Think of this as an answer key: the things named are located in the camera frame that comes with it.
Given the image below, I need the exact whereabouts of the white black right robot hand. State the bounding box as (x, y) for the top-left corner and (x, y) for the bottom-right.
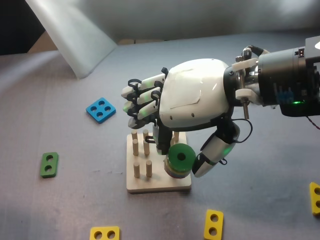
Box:
(120, 58), (241, 178)

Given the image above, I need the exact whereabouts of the stack of coloured rings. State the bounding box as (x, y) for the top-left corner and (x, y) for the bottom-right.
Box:
(163, 143), (196, 180)

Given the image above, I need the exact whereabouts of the blue four-hole square block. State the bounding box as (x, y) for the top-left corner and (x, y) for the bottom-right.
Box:
(85, 97), (117, 125)

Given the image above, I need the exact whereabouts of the wooden peg board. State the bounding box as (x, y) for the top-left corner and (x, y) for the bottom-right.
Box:
(126, 129), (193, 194)

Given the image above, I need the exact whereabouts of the yellow two-hole block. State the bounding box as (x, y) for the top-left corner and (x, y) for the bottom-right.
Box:
(89, 226), (121, 240)
(203, 209), (224, 240)
(309, 181), (320, 216)

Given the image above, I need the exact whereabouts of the green two-hole block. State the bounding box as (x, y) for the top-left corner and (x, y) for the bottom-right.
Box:
(40, 151), (60, 179)

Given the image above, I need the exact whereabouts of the white translucent sheet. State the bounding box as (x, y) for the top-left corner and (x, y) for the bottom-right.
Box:
(24, 0), (118, 80)

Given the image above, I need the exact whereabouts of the grey table cloth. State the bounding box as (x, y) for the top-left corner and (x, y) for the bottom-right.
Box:
(0, 29), (320, 240)

